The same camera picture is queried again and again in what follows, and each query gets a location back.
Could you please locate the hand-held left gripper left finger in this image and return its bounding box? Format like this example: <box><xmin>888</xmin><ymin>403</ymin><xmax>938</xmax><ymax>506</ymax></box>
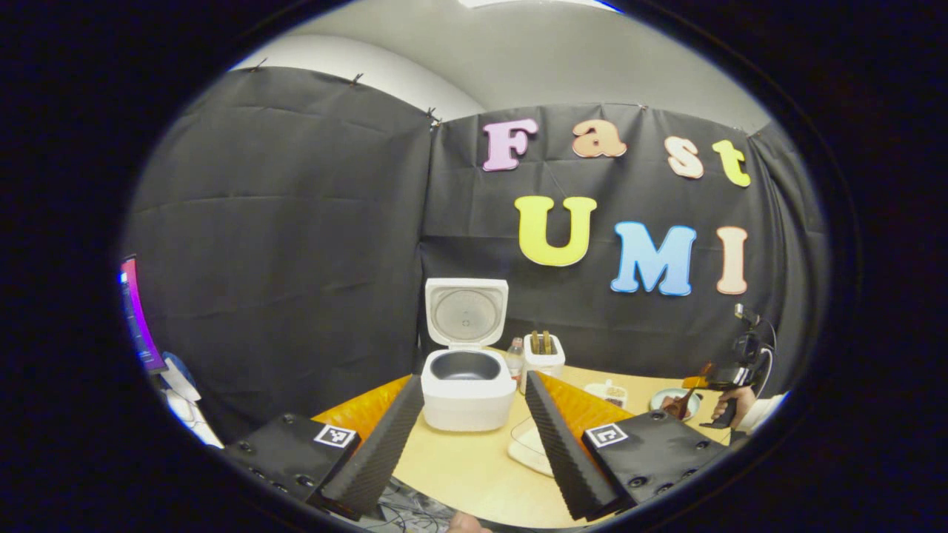
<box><xmin>222</xmin><ymin>374</ymin><xmax>424</xmax><ymax>519</ymax></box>

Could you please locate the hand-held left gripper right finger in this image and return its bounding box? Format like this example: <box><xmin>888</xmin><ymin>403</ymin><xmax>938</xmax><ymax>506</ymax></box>
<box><xmin>524</xmin><ymin>370</ymin><xmax>730</xmax><ymax>523</ymax></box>

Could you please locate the wooden spoon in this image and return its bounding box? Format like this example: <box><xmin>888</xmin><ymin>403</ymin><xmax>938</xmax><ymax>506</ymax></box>
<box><xmin>661</xmin><ymin>363</ymin><xmax>713</xmax><ymax>420</ymax></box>

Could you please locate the clear container of rice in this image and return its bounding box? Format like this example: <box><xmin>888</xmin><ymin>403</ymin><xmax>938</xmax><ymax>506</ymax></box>
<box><xmin>507</xmin><ymin>418</ymin><xmax>556</xmax><ymax>477</ymax></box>

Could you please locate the white rice cooker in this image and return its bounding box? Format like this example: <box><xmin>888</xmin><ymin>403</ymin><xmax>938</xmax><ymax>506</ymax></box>
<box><xmin>420</xmin><ymin>278</ymin><xmax>518</xmax><ymax>432</ymax></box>

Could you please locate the pale green plate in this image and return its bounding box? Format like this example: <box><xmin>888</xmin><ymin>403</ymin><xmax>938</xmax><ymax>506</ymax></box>
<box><xmin>650</xmin><ymin>388</ymin><xmax>701</xmax><ymax>419</ymax></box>

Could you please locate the white toaster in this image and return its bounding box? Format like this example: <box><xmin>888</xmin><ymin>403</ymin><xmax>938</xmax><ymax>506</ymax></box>
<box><xmin>522</xmin><ymin>331</ymin><xmax>566</xmax><ymax>395</ymax></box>

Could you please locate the blue and white object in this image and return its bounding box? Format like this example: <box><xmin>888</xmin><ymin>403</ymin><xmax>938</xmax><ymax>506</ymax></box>
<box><xmin>159</xmin><ymin>352</ymin><xmax>223</xmax><ymax>449</ymax></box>

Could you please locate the black backdrop cloth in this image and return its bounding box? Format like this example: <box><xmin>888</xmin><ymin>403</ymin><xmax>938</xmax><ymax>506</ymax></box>
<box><xmin>122</xmin><ymin>67</ymin><xmax>827</xmax><ymax>445</ymax></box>

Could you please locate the monitor with purple screen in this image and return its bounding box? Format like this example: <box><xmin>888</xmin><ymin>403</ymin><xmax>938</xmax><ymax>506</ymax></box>
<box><xmin>120</xmin><ymin>255</ymin><xmax>167</xmax><ymax>375</ymax></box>

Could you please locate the ceiling light panel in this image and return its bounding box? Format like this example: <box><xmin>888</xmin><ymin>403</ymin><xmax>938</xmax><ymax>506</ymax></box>
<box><xmin>459</xmin><ymin>0</ymin><xmax>615</xmax><ymax>12</ymax></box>

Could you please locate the tangle of black cables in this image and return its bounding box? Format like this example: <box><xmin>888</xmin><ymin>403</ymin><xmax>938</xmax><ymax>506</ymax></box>
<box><xmin>355</xmin><ymin>477</ymin><xmax>460</xmax><ymax>531</ymax></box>

